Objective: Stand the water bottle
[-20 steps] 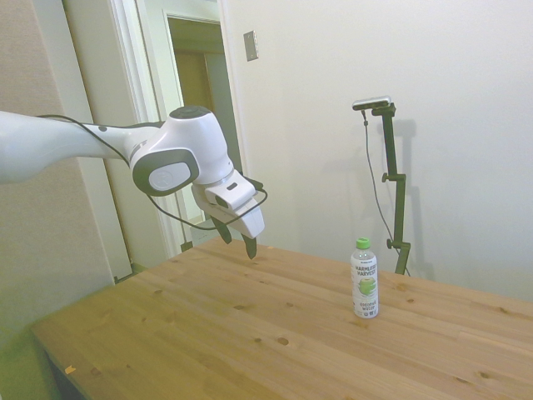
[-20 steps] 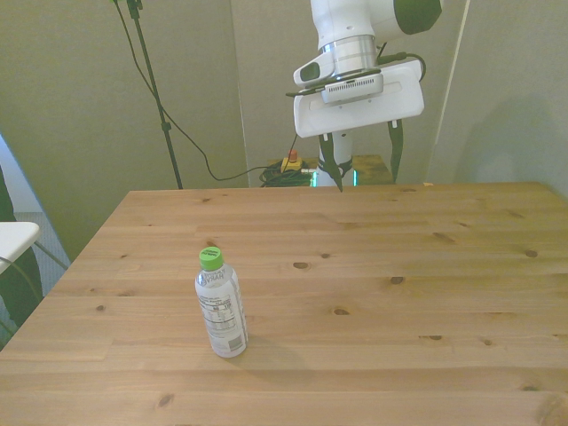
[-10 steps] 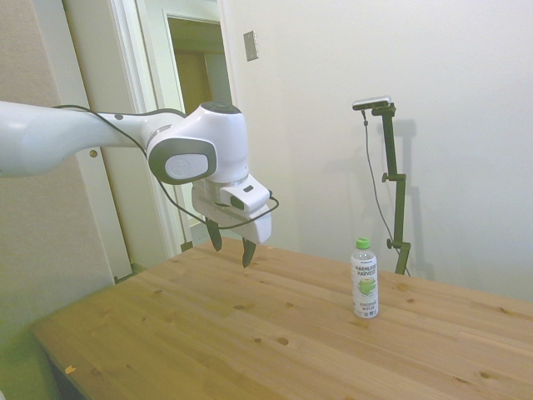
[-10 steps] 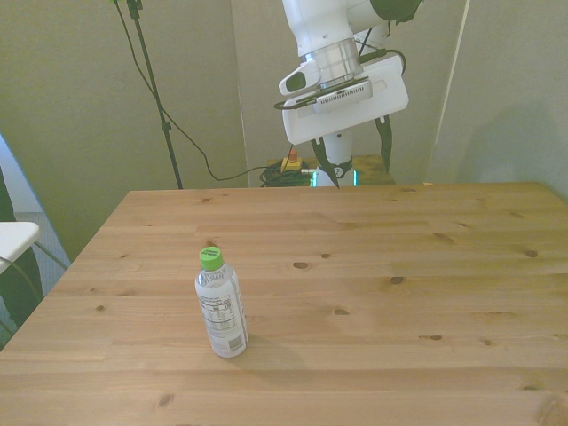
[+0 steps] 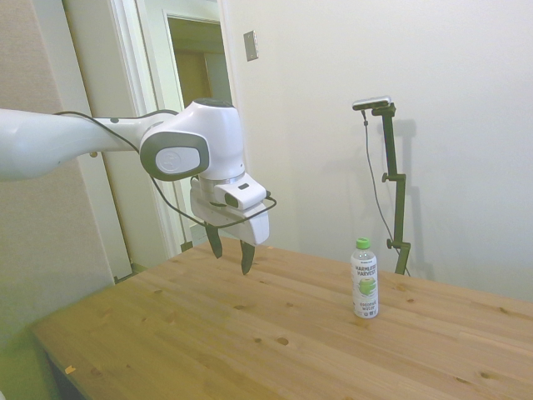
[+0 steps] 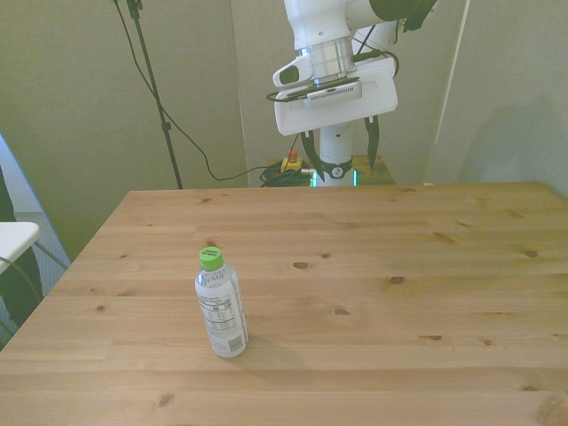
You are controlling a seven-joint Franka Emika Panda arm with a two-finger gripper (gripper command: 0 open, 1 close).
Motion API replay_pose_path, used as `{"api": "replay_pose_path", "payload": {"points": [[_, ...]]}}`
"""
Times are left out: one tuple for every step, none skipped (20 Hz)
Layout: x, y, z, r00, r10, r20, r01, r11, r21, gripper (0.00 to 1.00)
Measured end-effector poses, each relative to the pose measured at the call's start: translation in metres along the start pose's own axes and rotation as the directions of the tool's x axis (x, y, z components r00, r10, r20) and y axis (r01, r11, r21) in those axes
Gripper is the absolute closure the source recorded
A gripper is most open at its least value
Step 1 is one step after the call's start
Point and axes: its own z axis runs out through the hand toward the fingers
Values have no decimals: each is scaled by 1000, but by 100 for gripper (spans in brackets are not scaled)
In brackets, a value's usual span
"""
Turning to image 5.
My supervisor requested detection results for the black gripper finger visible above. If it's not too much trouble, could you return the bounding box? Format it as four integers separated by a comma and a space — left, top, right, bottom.
203, 222, 224, 261
240, 238, 257, 277

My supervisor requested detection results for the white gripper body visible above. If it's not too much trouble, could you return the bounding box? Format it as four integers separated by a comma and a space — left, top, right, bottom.
190, 187, 271, 247

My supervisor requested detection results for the clear bottle with green cap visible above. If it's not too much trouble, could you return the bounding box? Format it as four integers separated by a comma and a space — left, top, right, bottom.
350, 237, 381, 320

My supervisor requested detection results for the brown wooden hallway door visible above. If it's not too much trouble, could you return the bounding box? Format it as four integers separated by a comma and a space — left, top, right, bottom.
173, 48, 229, 116

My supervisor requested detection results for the white open door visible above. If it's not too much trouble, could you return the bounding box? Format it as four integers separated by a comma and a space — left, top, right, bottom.
143, 11, 206, 251

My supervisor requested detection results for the white closet door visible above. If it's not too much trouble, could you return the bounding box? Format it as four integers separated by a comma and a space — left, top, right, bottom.
62, 0, 138, 288

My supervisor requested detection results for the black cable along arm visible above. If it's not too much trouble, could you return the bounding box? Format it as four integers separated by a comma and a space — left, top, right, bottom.
53, 110, 278, 229

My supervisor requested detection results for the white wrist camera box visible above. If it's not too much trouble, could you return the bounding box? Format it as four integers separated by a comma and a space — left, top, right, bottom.
214, 181, 267, 211

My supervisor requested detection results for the black camera stand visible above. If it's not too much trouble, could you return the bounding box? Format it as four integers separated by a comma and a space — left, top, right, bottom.
370, 103, 412, 276

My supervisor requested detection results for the grey exterior camera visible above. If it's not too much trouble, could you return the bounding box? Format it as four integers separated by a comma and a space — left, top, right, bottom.
351, 95, 394, 113

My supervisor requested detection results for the grey metal wall plate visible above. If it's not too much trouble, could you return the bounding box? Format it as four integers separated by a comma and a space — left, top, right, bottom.
242, 29, 260, 63

